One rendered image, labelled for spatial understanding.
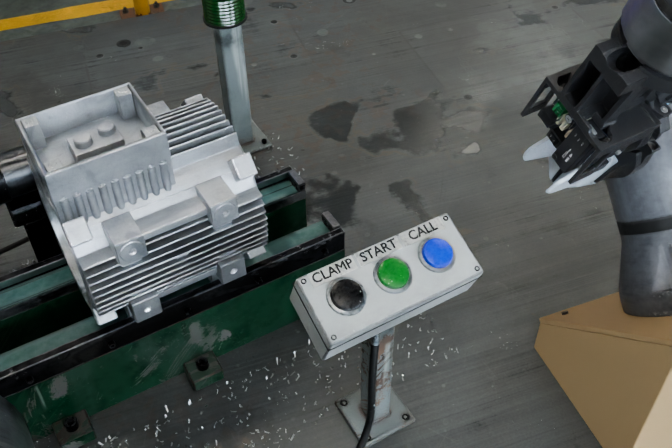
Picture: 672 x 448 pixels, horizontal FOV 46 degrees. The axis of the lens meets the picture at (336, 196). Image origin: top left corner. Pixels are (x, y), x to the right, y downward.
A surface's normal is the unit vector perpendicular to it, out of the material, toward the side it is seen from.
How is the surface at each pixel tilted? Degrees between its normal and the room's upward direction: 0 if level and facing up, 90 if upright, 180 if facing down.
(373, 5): 0
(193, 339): 90
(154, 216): 0
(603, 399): 90
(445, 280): 22
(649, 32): 91
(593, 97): 112
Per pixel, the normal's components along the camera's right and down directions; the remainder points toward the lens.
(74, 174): 0.52, 0.58
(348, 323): 0.18, -0.46
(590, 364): -0.94, 0.25
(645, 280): -0.85, -0.08
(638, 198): -0.76, 0.20
